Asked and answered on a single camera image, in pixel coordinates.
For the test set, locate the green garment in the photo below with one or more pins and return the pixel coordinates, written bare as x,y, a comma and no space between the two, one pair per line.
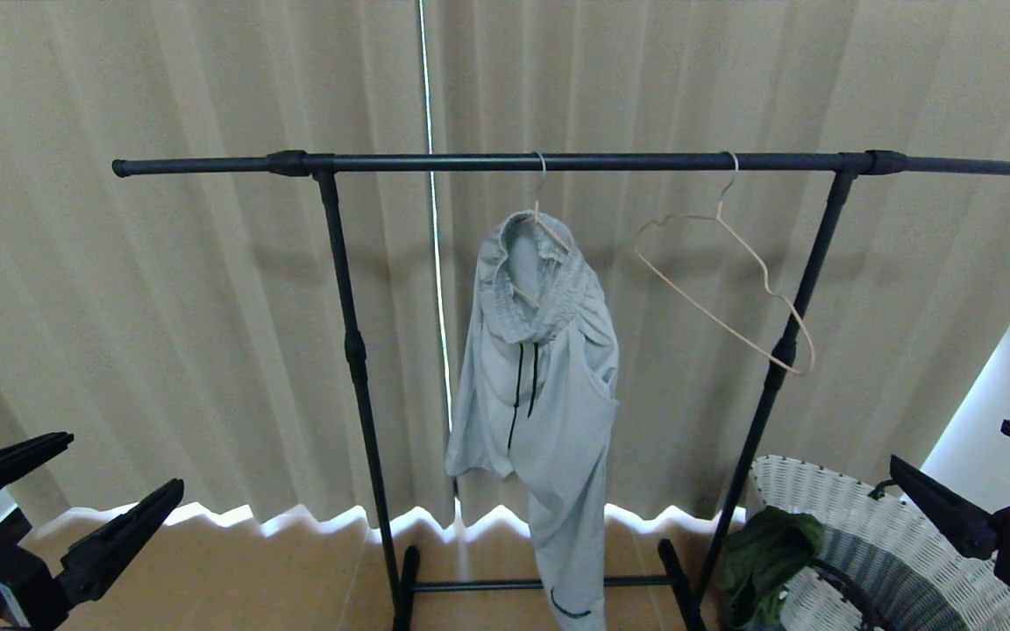
768,552

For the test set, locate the pale grey shorts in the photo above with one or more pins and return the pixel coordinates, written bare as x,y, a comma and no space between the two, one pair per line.
549,394

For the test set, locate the pink clothes hanger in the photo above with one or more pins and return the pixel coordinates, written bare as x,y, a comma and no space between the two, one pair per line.
549,230
746,247

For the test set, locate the white laundry basket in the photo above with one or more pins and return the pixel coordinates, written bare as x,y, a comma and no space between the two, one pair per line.
908,543

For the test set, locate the black clothes rack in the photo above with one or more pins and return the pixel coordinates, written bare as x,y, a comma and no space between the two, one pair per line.
470,162

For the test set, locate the beige curtain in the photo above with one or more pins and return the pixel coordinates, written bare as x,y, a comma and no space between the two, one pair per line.
163,307

